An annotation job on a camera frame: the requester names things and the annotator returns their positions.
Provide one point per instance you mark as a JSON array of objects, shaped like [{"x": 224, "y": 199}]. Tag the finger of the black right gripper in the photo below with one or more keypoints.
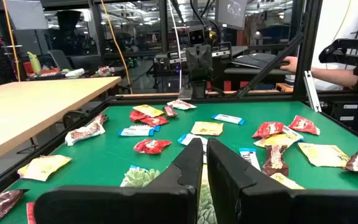
[
  {"x": 203, "y": 88},
  {"x": 194, "y": 88}
]

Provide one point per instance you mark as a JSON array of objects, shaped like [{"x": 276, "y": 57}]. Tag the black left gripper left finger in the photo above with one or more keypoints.
[{"x": 120, "y": 205}]

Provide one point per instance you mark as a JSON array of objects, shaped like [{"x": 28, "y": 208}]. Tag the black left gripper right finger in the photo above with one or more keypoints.
[{"x": 291, "y": 208}]

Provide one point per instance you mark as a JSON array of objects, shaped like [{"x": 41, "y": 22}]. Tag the yellow candy bag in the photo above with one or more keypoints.
[
  {"x": 286, "y": 181},
  {"x": 43, "y": 166},
  {"x": 148, "y": 110},
  {"x": 207, "y": 128},
  {"x": 275, "y": 140},
  {"x": 323, "y": 154}
]

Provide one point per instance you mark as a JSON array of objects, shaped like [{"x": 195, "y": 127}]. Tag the red Skittles bag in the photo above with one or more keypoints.
[
  {"x": 135, "y": 115},
  {"x": 154, "y": 121},
  {"x": 152, "y": 146},
  {"x": 303, "y": 124},
  {"x": 30, "y": 214},
  {"x": 268, "y": 129}
]

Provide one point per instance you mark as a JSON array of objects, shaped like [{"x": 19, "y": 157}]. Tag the person's forearm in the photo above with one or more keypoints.
[{"x": 334, "y": 76}]

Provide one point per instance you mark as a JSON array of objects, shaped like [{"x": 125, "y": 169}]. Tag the white PayDay candy bar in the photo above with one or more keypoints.
[
  {"x": 84, "y": 133},
  {"x": 181, "y": 104}
]

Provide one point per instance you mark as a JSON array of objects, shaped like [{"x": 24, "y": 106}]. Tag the green table mat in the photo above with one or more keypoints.
[{"x": 104, "y": 161}]

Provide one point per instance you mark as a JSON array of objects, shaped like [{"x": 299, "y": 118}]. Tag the black side table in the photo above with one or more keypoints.
[{"x": 253, "y": 72}]

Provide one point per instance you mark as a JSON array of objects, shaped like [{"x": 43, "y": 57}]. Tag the dark grey laptop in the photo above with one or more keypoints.
[{"x": 253, "y": 60}]

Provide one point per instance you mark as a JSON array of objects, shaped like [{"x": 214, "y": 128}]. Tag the dark monitor screen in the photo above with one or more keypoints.
[{"x": 232, "y": 12}]

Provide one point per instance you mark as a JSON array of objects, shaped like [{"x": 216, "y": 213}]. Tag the person's hand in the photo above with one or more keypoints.
[{"x": 289, "y": 64}]

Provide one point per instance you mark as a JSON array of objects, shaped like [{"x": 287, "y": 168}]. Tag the black box with white labels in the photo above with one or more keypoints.
[{"x": 348, "y": 115}]

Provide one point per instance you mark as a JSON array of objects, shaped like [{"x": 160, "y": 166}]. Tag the grey office chair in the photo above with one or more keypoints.
[
  {"x": 85, "y": 62},
  {"x": 59, "y": 59}
]

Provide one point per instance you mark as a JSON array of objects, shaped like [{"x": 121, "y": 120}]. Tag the white oblong object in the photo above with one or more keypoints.
[{"x": 75, "y": 72}]

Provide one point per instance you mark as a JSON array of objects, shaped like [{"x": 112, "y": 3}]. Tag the black articulated device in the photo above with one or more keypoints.
[{"x": 346, "y": 53}]

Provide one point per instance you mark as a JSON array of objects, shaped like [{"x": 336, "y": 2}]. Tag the green bottle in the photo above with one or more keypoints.
[{"x": 34, "y": 62}]

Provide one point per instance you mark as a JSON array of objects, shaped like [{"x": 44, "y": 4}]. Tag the red container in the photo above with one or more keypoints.
[{"x": 31, "y": 67}]

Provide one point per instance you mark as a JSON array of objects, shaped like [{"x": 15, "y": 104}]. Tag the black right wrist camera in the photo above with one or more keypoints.
[{"x": 196, "y": 35}]

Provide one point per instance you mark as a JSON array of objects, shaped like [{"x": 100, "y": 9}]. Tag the silver metal bracket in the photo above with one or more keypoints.
[{"x": 312, "y": 91}]

